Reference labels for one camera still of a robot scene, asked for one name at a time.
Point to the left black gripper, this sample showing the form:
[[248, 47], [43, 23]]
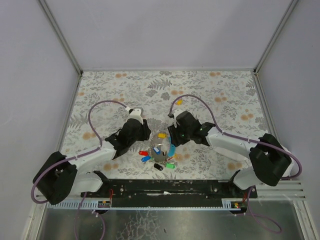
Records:
[[145, 130]]

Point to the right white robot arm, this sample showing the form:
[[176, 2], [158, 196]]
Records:
[[270, 162]]

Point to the floral patterned mat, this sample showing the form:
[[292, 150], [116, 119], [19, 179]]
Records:
[[228, 97]]

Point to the yellow key tag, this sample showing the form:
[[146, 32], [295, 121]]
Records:
[[179, 102]]

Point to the bunch of coloured key tags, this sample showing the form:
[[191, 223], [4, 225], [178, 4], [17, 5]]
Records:
[[161, 152]]

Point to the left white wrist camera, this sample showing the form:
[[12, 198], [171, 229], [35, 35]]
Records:
[[135, 113]]

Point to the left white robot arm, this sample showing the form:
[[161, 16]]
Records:
[[60, 176]]

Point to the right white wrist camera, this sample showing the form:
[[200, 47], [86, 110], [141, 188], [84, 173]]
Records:
[[174, 114]]

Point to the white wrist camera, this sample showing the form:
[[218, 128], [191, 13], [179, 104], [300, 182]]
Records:
[[174, 114], [135, 113]]

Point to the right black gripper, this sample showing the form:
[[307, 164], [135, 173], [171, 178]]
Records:
[[173, 135]]

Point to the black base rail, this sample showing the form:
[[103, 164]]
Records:
[[160, 193]]

